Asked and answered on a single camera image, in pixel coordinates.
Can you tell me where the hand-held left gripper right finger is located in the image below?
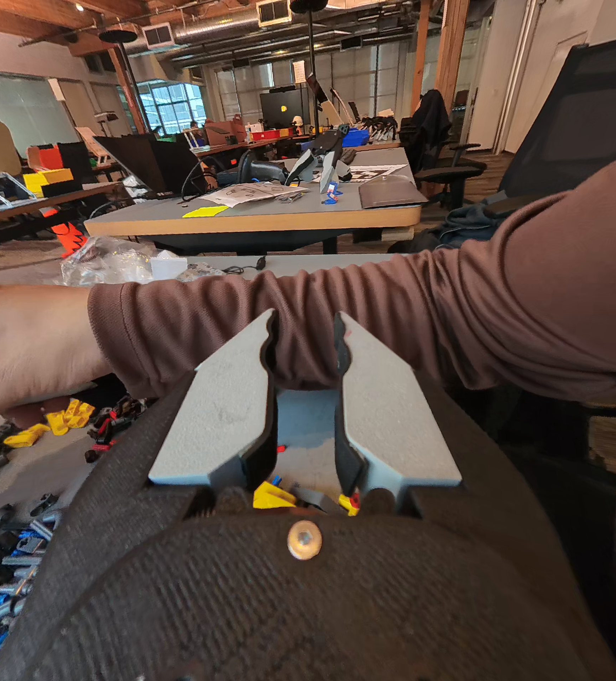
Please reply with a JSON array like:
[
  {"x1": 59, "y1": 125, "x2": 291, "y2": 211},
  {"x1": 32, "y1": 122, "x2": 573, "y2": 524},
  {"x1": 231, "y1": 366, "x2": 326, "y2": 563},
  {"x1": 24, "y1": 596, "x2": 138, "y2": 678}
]
[{"x1": 333, "y1": 311, "x2": 464, "y2": 507}]

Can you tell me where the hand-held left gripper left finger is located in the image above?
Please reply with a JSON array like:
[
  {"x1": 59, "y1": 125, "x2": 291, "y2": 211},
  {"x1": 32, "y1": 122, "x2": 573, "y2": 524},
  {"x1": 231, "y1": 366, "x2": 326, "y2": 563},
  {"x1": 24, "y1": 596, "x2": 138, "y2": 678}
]
[{"x1": 149, "y1": 310, "x2": 279, "y2": 492}]

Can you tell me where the yellow and grey brick assembly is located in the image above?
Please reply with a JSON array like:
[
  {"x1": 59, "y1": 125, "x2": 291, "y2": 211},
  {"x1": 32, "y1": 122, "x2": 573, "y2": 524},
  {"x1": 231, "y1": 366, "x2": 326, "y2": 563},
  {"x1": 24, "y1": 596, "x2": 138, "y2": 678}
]
[{"x1": 253, "y1": 445, "x2": 364, "y2": 518}]

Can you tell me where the pile of black red pins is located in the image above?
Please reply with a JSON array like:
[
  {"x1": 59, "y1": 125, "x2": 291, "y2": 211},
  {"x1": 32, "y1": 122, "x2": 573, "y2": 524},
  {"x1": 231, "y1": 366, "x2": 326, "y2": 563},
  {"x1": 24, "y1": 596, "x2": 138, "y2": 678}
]
[{"x1": 83, "y1": 394, "x2": 149, "y2": 464}]

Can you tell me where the pile of blue grey connectors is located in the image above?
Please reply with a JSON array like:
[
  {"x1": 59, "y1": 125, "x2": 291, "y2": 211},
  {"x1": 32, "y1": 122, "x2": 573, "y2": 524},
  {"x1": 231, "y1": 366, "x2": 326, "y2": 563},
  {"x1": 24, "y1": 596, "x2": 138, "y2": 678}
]
[{"x1": 0, "y1": 490, "x2": 66, "y2": 671}]

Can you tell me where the person's right forearm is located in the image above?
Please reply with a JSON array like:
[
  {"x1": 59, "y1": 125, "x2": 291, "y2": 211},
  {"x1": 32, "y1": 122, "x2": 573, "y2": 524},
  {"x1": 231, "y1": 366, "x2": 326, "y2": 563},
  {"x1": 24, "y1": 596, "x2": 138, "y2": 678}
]
[{"x1": 88, "y1": 133, "x2": 616, "y2": 405}]

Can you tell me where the grey desk with wooden edge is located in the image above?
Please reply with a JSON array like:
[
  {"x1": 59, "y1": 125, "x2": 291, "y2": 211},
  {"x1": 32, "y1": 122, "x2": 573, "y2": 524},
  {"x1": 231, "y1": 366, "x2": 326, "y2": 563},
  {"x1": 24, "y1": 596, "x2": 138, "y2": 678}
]
[{"x1": 0, "y1": 253, "x2": 415, "y2": 533}]

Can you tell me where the person's right hand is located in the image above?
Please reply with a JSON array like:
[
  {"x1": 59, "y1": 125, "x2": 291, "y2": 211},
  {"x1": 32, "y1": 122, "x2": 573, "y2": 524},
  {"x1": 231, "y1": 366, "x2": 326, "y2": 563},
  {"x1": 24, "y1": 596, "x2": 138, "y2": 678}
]
[{"x1": 0, "y1": 284, "x2": 113, "y2": 438}]

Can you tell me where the pile of yellow angled beams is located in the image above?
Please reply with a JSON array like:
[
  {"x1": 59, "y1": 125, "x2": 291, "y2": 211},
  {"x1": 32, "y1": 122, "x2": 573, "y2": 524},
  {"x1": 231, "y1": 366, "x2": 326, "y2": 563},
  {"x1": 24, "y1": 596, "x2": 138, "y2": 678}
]
[{"x1": 3, "y1": 397, "x2": 96, "y2": 449}]

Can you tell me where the large crumpled plastic bag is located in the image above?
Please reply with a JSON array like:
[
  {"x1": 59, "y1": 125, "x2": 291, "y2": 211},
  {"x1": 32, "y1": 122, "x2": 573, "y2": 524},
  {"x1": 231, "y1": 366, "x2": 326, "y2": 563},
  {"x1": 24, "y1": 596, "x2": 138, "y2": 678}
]
[{"x1": 61, "y1": 237, "x2": 224, "y2": 286}]

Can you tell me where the black computer monitor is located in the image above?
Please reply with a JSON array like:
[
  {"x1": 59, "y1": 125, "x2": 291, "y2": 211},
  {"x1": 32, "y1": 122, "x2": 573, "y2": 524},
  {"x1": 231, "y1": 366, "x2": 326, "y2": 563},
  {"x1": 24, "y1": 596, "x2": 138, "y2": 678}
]
[{"x1": 95, "y1": 133, "x2": 208, "y2": 200}]

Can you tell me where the black office chair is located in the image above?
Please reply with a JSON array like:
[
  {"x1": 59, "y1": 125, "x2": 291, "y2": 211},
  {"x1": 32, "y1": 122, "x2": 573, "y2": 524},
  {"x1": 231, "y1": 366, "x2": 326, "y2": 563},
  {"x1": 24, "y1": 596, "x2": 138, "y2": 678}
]
[
  {"x1": 399, "y1": 91, "x2": 490, "y2": 208},
  {"x1": 489, "y1": 32, "x2": 616, "y2": 214}
]

